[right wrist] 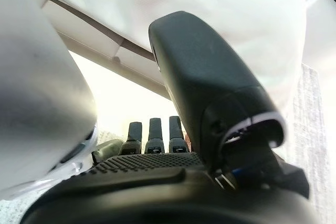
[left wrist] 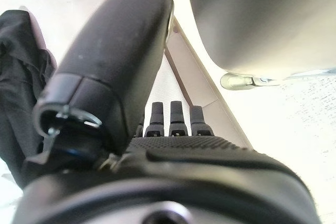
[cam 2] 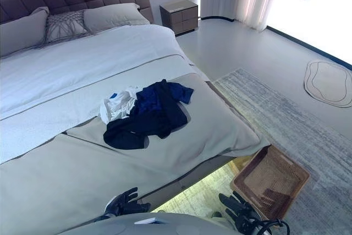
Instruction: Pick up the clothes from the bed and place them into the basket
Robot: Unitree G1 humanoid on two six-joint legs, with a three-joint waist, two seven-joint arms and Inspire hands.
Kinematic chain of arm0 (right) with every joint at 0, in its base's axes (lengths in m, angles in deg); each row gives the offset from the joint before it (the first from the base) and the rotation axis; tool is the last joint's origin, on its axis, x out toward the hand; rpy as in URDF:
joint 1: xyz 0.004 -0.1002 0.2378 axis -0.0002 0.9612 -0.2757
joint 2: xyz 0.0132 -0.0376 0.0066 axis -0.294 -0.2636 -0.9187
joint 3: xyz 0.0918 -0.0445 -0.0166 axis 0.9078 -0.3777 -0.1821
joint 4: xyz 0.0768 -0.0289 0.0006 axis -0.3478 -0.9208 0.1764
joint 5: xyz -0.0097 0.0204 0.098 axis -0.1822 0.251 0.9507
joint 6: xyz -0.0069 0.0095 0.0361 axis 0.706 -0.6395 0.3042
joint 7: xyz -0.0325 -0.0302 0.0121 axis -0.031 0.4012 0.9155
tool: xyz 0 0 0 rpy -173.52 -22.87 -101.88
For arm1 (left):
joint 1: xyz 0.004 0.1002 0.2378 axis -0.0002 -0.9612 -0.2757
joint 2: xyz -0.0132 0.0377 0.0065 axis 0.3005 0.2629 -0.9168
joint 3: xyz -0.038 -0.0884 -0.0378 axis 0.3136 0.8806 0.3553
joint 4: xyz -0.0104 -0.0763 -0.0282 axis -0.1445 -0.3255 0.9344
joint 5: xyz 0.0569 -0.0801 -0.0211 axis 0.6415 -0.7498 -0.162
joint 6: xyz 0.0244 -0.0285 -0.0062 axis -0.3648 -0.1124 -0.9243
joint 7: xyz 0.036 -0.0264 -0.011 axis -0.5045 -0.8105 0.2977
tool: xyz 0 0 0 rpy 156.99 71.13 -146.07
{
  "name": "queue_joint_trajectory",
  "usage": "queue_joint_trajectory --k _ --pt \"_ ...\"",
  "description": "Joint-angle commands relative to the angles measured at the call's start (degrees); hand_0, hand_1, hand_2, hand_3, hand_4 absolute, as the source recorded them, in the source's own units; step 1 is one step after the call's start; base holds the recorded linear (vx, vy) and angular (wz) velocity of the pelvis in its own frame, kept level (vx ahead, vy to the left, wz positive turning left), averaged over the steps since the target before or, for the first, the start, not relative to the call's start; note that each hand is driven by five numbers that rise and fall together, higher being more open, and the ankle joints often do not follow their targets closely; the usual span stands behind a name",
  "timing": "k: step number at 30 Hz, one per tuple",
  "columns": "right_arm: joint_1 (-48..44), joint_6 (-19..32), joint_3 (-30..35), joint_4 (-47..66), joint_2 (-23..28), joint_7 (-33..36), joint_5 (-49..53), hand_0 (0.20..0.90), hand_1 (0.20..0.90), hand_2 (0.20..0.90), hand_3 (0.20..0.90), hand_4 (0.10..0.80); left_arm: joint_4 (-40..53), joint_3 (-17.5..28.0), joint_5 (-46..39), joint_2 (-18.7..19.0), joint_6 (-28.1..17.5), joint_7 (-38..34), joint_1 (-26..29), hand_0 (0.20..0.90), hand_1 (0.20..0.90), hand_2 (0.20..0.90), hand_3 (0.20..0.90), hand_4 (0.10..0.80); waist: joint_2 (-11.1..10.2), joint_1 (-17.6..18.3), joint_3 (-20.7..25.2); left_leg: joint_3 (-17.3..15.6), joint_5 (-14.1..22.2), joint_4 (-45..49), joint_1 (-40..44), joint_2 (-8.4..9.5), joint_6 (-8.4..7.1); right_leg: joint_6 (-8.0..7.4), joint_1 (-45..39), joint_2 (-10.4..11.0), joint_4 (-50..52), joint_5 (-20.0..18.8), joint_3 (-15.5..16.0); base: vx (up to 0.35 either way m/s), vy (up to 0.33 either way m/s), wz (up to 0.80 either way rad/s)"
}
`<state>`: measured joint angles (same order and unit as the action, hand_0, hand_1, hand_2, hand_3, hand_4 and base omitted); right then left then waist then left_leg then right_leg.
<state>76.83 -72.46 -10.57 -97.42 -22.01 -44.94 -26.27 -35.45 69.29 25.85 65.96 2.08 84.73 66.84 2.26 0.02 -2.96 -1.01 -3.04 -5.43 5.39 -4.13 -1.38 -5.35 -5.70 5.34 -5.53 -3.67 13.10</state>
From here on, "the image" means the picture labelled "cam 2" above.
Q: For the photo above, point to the beige bed cover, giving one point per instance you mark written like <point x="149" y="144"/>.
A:
<point x="214" y="125"/>

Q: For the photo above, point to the white garment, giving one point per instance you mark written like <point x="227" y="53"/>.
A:
<point x="115" y="108"/>

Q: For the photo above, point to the grey patterned cushion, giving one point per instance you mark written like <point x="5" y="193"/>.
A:
<point x="64" y="24"/>

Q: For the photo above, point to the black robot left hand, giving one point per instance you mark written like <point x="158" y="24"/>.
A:
<point x="123" y="204"/>

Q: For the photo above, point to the brown wicker basket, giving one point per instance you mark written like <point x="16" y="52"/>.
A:
<point x="269" y="182"/>

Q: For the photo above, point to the white duvet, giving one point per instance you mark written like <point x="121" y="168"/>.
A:
<point x="82" y="59"/>

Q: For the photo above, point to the grey robot torso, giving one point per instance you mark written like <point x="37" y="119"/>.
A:
<point x="137" y="226"/>

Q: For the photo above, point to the brown nightstand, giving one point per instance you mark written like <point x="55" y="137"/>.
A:
<point x="180" y="16"/>

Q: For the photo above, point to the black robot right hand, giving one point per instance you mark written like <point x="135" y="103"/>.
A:
<point x="239" y="213"/>

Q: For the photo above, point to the large grey striped rug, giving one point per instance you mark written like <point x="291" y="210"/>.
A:
<point x="288" y="125"/>

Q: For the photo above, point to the dark blue garment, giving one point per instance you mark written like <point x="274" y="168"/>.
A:
<point x="149" y="103"/>

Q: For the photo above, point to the small oval beige rug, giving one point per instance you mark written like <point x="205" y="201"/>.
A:
<point x="327" y="83"/>

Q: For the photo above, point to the beige pillow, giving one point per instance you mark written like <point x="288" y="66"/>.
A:
<point x="19" y="34"/>
<point x="115" y="16"/>

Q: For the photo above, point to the black garment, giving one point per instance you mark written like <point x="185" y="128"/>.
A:
<point x="156" y="125"/>

